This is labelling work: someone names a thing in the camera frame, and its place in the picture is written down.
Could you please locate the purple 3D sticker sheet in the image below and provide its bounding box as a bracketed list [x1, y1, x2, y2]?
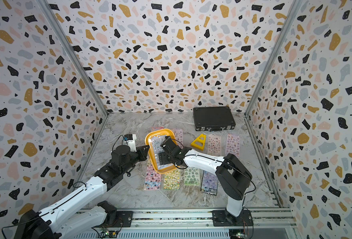
[172, 128, 183, 148]

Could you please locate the left aluminium corner post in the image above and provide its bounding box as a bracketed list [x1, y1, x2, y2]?
[35, 0, 109, 117]

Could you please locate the green frog sticker sheet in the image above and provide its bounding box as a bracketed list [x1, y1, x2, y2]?
[184, 167, 201, 186]

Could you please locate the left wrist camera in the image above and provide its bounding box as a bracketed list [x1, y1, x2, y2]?
[123, 134, 137, 152]

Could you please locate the lilac character sticker sheet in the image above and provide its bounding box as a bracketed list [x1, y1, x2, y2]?
[225, 134, 241, 158]

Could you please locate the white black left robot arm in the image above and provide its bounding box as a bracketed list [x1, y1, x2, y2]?
[14, 145, 150, 239]

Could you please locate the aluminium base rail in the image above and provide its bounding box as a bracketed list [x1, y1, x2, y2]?
[75, 208, 301, 239]

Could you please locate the pink bear sticker sheet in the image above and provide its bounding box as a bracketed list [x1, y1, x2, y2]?
[207, 134, 221, 156]

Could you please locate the yellow triangular plastic block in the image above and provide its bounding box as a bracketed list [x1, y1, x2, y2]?
[190, 134, 207, 151]

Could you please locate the clear grey sticker sheet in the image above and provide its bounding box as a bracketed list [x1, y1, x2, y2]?
[151, 135, 166, 165]

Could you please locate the pink yellow cat sticker sheet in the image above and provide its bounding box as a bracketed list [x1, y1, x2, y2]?
[144, 160, 162, 191]

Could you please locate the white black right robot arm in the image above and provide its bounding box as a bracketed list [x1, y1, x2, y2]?
[160, 136, 253, 219]

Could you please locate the red blue cat sticker sheet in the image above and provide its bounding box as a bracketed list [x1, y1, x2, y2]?
[151, 126, 164, 131]

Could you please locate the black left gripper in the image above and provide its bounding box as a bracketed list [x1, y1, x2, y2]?
[120, 144, 150, 176]

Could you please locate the right aluminium corner post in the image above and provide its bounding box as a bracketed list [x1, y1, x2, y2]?
[244, 0, 302, 117]

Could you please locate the black hard case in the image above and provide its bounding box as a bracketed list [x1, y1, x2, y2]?
[193, 107, 236, 131]

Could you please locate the aluminium corner post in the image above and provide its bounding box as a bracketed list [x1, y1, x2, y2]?
[35, 0, 109, 117]
[244, 0, 302, 117]

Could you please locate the purple bonbon sticker sheet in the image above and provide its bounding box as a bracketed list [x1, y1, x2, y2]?
[200, 171, 218, 195]

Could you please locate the yellow plastic storage box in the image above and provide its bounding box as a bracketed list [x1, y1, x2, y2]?
[145, 128, 177, 174]

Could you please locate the green animal sticker sheet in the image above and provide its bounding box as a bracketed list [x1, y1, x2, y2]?
[163, 169, 180, 190]

